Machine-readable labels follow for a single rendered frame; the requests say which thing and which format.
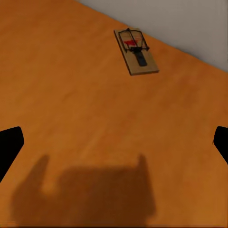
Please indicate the cabinet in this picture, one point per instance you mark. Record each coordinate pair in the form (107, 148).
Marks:
(103, 149)

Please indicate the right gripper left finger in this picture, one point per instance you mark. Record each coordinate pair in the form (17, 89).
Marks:
(11, 142)

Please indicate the mousetrap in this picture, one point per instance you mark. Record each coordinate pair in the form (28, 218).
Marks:
(135, 51)

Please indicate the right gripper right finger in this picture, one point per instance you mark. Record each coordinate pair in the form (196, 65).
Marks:
(221, 141)

